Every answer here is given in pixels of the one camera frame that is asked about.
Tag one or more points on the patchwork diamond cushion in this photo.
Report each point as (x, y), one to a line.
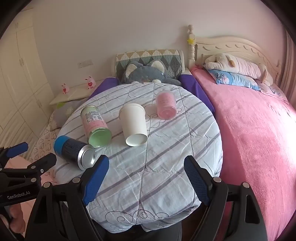
(161, 56)

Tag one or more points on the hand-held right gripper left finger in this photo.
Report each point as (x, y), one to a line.
(97, 182)

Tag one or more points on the green pink labelled cup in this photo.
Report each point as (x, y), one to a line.
(94, 122)

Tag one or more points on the pink fleece blanket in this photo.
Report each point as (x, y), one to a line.
(254, 143)

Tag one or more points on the grey plush toy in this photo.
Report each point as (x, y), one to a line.
(148, 71)

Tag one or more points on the pink printed pillow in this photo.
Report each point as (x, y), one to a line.
(275, 91)

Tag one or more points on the pink pig figurine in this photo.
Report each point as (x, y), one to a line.
(64, 89)
(90, 83)

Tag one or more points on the pink plastic cup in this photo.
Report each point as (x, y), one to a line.
(165, 104)

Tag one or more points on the white paper cup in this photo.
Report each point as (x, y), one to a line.
(134, 122)

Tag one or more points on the white wall socket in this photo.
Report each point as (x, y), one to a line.
(85, 63)

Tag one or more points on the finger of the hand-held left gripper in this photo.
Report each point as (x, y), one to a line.
(45, 162)
(17, 148)

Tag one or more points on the heart print bed sheet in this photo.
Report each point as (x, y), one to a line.
(44, 141)

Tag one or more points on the blue black metal can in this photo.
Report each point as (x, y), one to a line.
(69, 148)

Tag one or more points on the cream wooden bed headboard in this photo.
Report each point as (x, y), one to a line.
(231, 44)

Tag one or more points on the cream nightstand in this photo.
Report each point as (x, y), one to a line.
(76, 92)

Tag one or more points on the yellow flower decoration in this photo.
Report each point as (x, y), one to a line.
(190, 40)

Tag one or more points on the striped grey white quilt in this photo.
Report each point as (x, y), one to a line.
(161, 150)

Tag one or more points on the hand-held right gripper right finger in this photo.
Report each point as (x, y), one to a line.
(196, 182)

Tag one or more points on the blue cartoon pillow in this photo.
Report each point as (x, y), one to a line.
(233, 78)

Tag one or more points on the grey flower print pillow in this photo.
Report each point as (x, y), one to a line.
(62, 113)

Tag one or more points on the cream wardrobe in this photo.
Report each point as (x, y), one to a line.
(20, 88)

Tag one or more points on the purple bed sheet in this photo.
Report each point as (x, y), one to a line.
(193, 85)

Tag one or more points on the white pink plush toy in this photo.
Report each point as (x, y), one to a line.
(240, 64)

